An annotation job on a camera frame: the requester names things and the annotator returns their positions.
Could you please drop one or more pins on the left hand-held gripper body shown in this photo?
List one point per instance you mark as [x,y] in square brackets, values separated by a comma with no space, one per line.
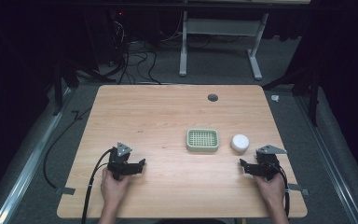
[120,155]

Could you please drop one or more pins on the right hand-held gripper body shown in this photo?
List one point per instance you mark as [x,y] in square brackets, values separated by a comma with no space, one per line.
[268,161]

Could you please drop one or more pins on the person's right hand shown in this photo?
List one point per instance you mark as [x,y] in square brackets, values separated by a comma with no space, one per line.
[271,188]

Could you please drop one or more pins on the person's left hand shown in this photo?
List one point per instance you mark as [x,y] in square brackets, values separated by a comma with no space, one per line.
[113,188]

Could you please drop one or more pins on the white round soap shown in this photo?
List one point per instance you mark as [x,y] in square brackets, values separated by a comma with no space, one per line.
[240,142]

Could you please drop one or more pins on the grey tape strip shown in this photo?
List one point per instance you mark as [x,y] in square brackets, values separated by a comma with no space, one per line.
[300,189]
[66,190]

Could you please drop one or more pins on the green slatted soap dish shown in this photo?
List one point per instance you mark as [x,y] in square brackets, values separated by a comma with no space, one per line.
[202,140]

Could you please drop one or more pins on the small white floor scrap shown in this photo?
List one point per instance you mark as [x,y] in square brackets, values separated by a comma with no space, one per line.
[275,98]

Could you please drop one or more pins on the black tripod stand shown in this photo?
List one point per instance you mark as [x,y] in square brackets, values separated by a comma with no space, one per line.
[310,84]

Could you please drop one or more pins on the silver floor rail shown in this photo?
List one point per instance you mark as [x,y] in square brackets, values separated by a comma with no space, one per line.
[329,155]
[28,161]

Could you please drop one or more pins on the white metal desk frame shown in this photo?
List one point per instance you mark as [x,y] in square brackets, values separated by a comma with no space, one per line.
[219,27]

